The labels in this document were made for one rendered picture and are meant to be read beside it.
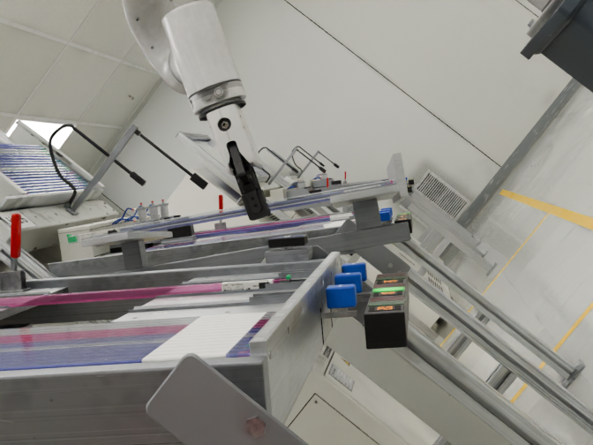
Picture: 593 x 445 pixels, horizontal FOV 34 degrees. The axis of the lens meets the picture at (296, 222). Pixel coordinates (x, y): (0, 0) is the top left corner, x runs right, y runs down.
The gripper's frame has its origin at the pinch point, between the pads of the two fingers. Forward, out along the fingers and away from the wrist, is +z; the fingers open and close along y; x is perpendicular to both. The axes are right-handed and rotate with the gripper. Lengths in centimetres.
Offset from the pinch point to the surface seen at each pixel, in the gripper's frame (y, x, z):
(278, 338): -76, -5, 14
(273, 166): 574, 30, -58
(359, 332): 8.0, -7.9, 24.1
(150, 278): -13.9, 16.0, 5.4
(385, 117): 720, -70, -78
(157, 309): -45.5, 9.5, 9.6
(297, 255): -15.3, -4.3, 9.3
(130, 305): -13.5, 20.0, 7.9
